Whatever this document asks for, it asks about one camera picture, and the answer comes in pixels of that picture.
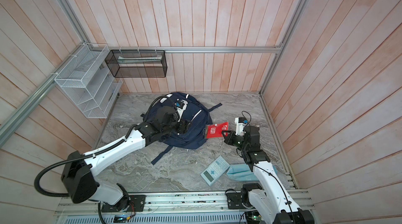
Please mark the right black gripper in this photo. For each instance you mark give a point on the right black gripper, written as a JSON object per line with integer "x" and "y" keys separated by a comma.
{"x": 229, "y": 138}

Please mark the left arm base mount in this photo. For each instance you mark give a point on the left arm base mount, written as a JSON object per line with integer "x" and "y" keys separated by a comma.
{"x": 129, "y": 203}

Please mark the white wire shelf rack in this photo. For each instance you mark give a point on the white wire shelf rack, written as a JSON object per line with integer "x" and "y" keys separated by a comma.
{"x": 88, "y": 81}

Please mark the light blue pencil pouch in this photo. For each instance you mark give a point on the light blue pencil pouch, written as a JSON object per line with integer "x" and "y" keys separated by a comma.
{"x": 241, "y": 173}

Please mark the teal calculator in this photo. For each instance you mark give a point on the teal calculator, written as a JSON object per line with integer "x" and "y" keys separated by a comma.
{"x": 215, "y": 170}

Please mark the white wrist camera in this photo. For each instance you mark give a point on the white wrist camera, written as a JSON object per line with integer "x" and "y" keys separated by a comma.
{"x": 240, "y": 122}
{"x": 181, "y": 106}

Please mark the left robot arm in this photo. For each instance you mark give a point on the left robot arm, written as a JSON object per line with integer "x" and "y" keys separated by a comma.
{"x": 80, "y": 173}

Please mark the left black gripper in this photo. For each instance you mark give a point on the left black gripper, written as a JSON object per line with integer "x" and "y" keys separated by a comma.
{"x": 183, "y": 126}

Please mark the aluminium frame horizontal bar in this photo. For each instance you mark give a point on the aluminium frame horizontal bar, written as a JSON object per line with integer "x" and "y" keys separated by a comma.
{"x": 172, "y": 50}

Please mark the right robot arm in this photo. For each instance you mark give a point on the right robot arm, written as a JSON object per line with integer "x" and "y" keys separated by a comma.
{"x": 268, "y": 196}

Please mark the red snack box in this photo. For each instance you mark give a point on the red snack box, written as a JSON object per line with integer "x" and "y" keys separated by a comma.
{"x": 216, "y": 130}

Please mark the aluminium mounting rail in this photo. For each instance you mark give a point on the aluminium mounting rail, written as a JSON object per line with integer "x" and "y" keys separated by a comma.
{"x": 159, "y": 203}

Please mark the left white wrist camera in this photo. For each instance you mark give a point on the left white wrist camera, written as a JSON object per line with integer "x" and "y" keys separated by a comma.
{"x": 181, "y": 106}

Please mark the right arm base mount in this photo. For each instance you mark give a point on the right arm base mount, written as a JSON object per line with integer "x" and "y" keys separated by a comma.
{"x": 240, "y": 200}

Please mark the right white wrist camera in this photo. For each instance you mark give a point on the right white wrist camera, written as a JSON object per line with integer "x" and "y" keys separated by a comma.
{"x": 240, "y": 122}

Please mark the black mesh wire basket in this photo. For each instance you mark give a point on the black mesh wire basket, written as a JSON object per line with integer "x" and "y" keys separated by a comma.
{"x": 137, "y": 63}

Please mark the navy blue student backpack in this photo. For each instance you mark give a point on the navy blue student backpack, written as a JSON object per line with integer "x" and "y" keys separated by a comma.
{"x": 157, "y": 122}

